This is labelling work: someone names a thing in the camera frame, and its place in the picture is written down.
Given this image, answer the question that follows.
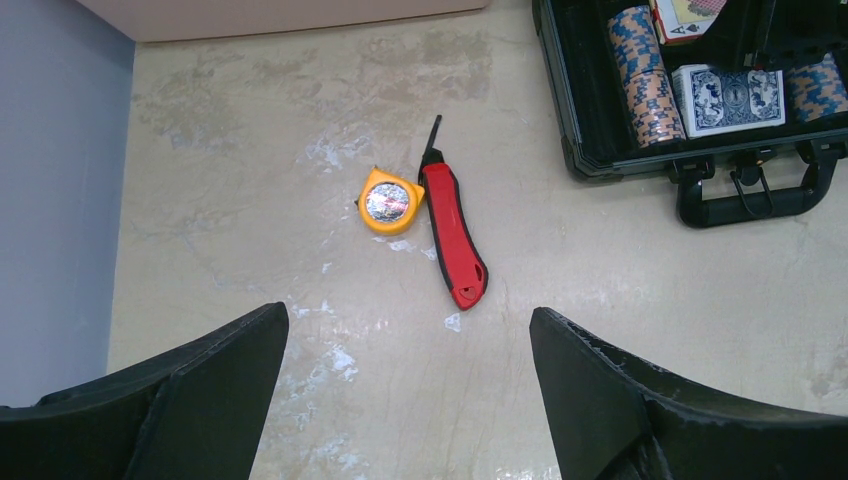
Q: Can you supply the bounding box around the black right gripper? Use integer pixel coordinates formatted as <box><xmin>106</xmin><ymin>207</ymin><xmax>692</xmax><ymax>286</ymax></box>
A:
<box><xmin>743</xmin><ymin>0</ymin><xmax>847</xmax><ymax>70</ymax></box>

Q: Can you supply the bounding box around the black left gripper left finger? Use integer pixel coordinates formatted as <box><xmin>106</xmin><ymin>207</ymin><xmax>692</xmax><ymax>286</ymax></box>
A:
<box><xmin>1</xmin><ymin>302</ymin><xmax>289</xmax><ymax>479</ymax></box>

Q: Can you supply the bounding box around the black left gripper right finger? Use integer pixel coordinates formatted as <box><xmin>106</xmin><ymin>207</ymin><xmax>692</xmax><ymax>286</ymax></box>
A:
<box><xmin>529</xmin><ymin>307</ymin><xmax>847</xmax><ymax>479</ymax></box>

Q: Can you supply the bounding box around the purple poker chip stack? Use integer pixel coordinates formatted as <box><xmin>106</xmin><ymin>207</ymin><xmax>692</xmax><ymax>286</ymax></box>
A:
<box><xmin>785</xmin><ymin>52</ymin><xmax>847</xmax><ymax>123</ymax></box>

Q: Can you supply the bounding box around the black poker set case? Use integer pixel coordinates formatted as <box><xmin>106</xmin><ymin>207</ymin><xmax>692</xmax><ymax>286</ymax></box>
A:
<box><xmin>532</xmin><ymin>1</ymin><xmax>847</xmax><ymax>228</ymax></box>

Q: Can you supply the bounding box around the blue playing card deck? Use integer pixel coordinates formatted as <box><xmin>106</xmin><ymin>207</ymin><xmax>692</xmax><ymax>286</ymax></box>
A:
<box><xmin>672</xmin><ymin>64</ymin><xmax>786</xmax><ymax>138</ymax></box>

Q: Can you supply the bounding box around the red playing card deck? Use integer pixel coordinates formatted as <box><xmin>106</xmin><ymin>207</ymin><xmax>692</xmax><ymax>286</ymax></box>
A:
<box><xmin>649</xmin><ymin>0</ymin><xmax>726</xmax><ymax>45</ymax></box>

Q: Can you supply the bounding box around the red folding utility knife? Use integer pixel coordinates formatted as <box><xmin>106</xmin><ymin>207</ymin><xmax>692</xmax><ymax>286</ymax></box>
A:
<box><xmin>418</xmin><ymin>115</ymin><xmax>489</xmax><ymax>311</ymax></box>

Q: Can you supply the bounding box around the yellow tape measure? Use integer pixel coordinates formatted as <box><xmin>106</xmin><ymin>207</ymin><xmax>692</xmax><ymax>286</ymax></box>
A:
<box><xmin>354</xmin><ymin>167</ymin><xmax>426</xmax><ymax>236</ymax></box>

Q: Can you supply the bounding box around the pink translucent plastic toolbox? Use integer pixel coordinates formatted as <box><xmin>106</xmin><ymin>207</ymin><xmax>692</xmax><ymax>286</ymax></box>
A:
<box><xmin>80</xmin><ymin>0</ymin><xmax>489</xmax><ymax>43</ymax></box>

